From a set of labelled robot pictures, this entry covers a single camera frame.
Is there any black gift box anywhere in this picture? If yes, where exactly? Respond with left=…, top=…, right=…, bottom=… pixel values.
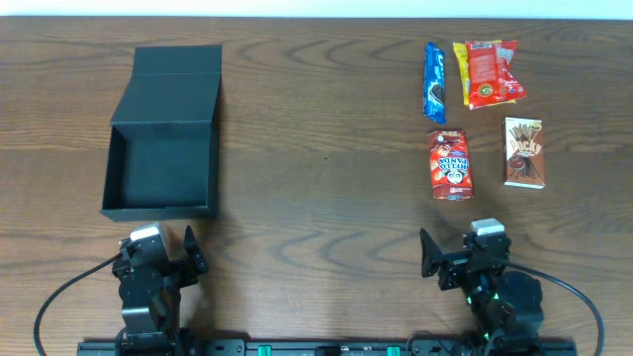
left=101, top=44, right=222, bottom=222

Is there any red snack bag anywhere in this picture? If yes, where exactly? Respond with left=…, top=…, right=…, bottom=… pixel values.
left=464, top=40, right=528, bottom=111

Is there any blue Oreo cookie pack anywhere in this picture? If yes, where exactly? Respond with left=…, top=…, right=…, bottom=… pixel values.
left=423, top=42, right=446, bottom=125

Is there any yellow snack bag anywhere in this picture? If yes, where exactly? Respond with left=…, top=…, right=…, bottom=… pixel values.
left=452, top=40, right=517, bottom=108

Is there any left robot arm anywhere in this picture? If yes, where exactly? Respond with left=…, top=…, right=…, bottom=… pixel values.
left=112, top=222, right=209, bottom=355

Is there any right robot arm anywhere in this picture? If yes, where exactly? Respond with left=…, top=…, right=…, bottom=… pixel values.
left=419, top=219, right=544, bottom=355

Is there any red Hello Panda box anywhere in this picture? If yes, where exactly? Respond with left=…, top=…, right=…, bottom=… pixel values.
left=427, top=130, right=474, bottom=201

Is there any brown Pocky box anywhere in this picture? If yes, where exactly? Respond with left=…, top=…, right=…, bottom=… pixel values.
left=503, top=117, right=546, bottom=190

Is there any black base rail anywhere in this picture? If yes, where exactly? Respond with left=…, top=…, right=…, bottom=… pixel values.
left=76, top=339, right=578, bottom=356

